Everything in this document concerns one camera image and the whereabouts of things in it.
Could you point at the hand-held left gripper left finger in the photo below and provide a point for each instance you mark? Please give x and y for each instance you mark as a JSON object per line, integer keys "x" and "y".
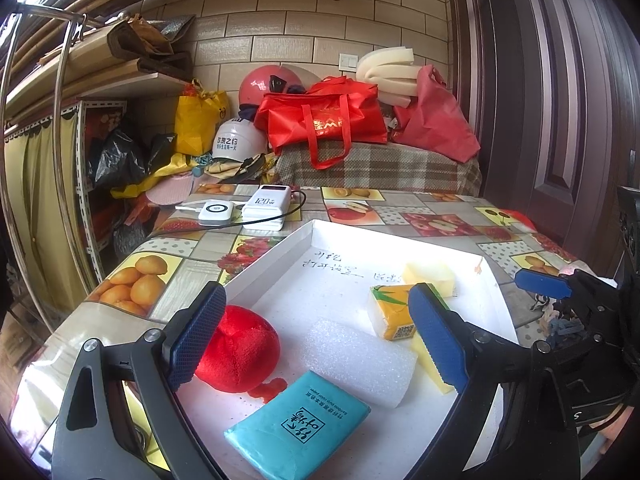
{"x": 192, "y": 335}

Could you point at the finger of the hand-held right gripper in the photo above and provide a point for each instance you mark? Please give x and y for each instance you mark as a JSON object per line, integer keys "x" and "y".
{"x": 545, "y": 282}

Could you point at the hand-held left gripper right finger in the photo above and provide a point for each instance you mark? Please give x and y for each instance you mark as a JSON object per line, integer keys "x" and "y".
{"x": 435, "y": 340}

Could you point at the yellow scrub sponge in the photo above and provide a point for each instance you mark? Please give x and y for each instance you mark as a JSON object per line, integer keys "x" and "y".
{"x": 427, "y": 367}

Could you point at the red plush toy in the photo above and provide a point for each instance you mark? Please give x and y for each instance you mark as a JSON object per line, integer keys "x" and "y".
{"x": 240, "y": 345}

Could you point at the pale yellow sponge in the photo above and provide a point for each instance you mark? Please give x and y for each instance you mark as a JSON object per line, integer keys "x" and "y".
{"x": 430, "y": 275}

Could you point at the white foam block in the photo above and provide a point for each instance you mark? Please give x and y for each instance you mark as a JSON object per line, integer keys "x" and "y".
{"x": 360, "y": 360}

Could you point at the white cardboard box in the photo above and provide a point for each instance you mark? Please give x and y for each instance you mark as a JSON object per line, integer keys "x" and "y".
{"x": 320, "y": 285}

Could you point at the teal tissue pack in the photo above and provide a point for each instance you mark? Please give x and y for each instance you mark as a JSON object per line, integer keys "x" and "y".
{"x": 295, "y": 425}

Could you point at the fruit print tablecloth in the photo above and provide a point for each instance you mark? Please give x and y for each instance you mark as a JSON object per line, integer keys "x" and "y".
{"x": 165, "y": 280}

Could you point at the small white power bank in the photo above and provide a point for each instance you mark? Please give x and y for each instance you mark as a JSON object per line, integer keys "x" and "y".
{"x": 216, "y": 212}

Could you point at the pink round mat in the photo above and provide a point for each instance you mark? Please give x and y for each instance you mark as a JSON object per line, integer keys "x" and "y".
{"x": 170, "y": 190}

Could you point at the large white power bank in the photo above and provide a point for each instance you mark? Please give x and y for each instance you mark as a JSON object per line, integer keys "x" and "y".
{"x": 267, "y": 205}

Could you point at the plaid cloth cover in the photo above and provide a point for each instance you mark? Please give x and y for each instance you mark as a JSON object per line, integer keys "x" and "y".
{"x": 380, "y": 170}

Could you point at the yellow curtain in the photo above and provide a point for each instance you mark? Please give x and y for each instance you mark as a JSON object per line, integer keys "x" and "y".
{"x": 45, "y": 220}

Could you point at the black plastic bag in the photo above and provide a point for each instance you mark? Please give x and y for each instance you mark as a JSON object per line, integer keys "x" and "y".
{"x": 117, "y": 160}

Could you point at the red plastic bag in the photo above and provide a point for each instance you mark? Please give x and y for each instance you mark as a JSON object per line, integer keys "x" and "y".
{"x": 440, "y": 120}

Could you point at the white helmet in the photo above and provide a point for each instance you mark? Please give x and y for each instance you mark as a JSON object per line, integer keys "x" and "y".
{"x": 237, "y": 140}

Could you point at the yellow shopping bag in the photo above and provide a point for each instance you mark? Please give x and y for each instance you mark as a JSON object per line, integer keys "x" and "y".
{"x": 197, "y": 120}

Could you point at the red tote bag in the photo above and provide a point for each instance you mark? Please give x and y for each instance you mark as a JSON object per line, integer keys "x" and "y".
{"x": 320, "y": 120}

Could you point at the pink helmet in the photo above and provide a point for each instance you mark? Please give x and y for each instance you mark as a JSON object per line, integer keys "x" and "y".
{"x": 260, "y": 85}

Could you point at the cream foam roll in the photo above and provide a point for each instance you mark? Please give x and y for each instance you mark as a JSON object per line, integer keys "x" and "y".
{"x": 385, "y": 72}

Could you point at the wooden boards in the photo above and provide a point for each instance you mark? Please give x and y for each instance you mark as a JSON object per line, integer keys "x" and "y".
{"x": 100, "y": 67}

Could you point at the steel tube rack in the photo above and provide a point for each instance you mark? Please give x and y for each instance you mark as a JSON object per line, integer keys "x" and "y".
{"x": 60, "y": 80}

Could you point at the brown paper bags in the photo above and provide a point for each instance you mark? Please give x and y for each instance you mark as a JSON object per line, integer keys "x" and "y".
{"x": 145, "y": 42}

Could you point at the white wall switch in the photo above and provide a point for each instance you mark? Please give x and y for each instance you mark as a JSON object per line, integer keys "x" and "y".
{"x": 348, "y": 62}

